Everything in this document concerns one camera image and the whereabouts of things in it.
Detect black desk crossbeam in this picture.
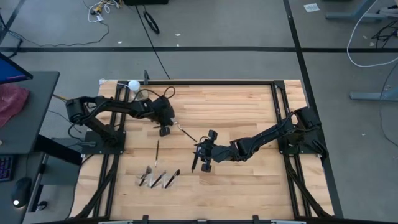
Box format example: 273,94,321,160
33,134,83,166

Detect fluffy grey bristle makeup brush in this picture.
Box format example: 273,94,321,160
139,166,153,187

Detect pink cloth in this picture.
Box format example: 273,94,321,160
0,83,30,129

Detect white bulb brass base lamp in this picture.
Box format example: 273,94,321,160
127,80,149,103

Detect white paper label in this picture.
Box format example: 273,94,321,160
303,2,320,13

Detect white and yellow cable bundle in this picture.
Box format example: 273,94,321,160
82,0,121,24

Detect white lamp cable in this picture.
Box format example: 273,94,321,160
98,78,131,88

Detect thick black makeup brush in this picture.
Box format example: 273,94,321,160
190,148,200,174

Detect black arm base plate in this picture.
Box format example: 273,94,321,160
81,130,127,156
276,129,324,156

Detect black wide head makeup brush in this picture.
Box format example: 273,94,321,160
164,169,180,189

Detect tangled black cables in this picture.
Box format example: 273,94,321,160
371,20,398,49

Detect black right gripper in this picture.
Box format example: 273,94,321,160
193,130,226,174

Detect long straight black cable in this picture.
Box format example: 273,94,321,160
134,4,171,80

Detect black makeup brush silver ferrule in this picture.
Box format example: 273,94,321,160
176,123,198,143

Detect black computer mouse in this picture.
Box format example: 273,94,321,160
11,177,33,208

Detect blue-grey table foot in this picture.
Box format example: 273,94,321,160
325,0,388,22
349,85,398,102

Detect white floor cable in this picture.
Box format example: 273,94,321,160
346,0,398,68

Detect computer monitor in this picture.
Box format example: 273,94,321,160
0,52,34,85

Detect black coiled cable loop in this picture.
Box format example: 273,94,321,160
142,11,160,35

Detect thin curved black cable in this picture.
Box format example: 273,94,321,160
378,60,398,147

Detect thin black floor cable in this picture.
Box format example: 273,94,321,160
0,14,110,58

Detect black keyboard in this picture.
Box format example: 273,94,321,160
0,155,15,183

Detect dark grey lower desk shelf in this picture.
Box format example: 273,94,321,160
0,152,47,224

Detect black box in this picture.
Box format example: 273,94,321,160
123,0,169,6

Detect black desk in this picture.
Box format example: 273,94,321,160
0,70,60,156

